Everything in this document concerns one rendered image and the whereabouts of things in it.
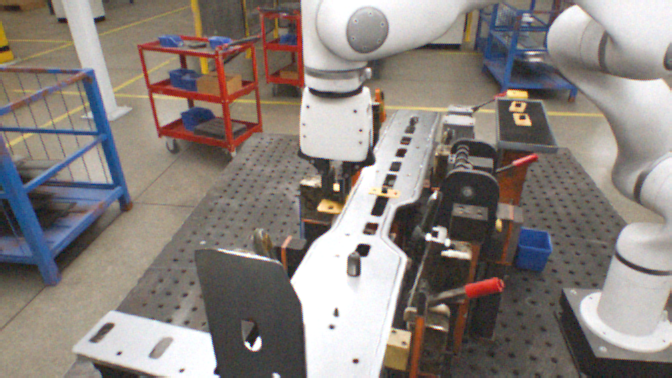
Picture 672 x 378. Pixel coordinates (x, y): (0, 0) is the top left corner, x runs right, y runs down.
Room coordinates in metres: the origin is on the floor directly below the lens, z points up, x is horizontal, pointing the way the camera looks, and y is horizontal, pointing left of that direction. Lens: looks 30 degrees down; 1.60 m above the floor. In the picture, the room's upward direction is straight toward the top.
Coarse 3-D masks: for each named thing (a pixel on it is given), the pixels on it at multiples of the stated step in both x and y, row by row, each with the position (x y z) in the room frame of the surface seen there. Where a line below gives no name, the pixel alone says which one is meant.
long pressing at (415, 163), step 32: (416, 128) 1.50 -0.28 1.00; (384, 160) 1.24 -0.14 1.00; (416, 160) 1.24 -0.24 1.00; (416, 192) 1.03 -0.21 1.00; (352, 224) 0.88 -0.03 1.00; (384, 224) 0.87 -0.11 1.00; (320, 256) 0.76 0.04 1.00; (384, 256) 0.76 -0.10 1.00; (320, 288) 0.65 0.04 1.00; (352, 288) 0.66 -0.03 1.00; (384, 288) 0.66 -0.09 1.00; (320, 320) 0.57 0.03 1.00; (352, 320) 0.57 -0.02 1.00; (384, 320) 0.57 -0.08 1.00; (320, 352) 0.50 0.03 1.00; (352, 352) 0.50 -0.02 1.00; (384, 352) 0.50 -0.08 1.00
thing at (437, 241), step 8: (416, 232) 0.54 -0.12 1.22; (432, 232) 0.55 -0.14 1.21; (440, 232) 0.55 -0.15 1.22; (416, 240) 0.54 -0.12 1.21; (424, 240) 0.54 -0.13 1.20; (432, 240) 0.53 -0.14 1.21; (440, 240) 0.53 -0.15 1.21; (448, 240) 0.54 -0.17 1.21; (432, 248) 0.52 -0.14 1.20; (440, 248) 0.52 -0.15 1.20; (448, 248) 0.53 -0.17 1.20; (424, 256) 0.56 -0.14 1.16; (432, 256) 0.52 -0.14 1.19; (424, 264) 0.53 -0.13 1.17; (432, 264) 0.52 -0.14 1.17; (424, 272) 0.53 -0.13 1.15; (432, 272) 0.52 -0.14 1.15; (416, 280) 0.53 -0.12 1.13; (416, 288) 0.53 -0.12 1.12; (416, 296) 0.53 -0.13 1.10; (408, 304) 0.56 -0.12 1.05; (416, 304) 0.53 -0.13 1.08
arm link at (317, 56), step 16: (304, 0) 0.57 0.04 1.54; (320, 0) 0.54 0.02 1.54; (304, 16) 0.57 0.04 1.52; (304, 32) 0.57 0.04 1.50; (304, 48) 0.57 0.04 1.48; (320, 48) 0.55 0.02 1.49; (304, 64) 0.58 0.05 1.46; (320, 64) 0.55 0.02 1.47; (336, 64) 0.55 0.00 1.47; (352, 64) 0.55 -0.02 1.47
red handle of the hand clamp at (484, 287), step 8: (488, 280) 0.52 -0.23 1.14; (496, 280) 0.51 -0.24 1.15; (464, 288) 0.53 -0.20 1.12; (472, 288) 0.52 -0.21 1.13; (480, 288) 0.51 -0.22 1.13; (488, 288) 0.51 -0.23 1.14; (496, 288) 0.50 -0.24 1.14; (432, 296) 0.54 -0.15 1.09; (440, 296) 0.53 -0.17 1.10; (448, 296) 0.53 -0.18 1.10; (456, 296) 0.52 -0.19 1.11; (464, 296) 0.52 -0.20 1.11; (472, 296) 0.51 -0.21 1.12; (432, 304) 0.53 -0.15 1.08; (440, 304) 0.53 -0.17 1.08
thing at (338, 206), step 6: (336, 186) 0.62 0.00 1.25; (336, 192) 0.59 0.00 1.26; (330, 198) 0.58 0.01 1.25; (336, 198) 0.58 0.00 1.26; (348, 198) 0.59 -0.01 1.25; (324, 204) 0.57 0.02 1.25; (330, 204) 0.57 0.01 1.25; (336, 204) 0.57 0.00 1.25; (342, 204) 0.57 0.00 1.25; (318, 210) 0.55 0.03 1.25; (324, 210) 0.55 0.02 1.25; (330, 210) 0.55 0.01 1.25; (336, 210) 0.55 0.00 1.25; (342, 210) 0.55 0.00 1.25
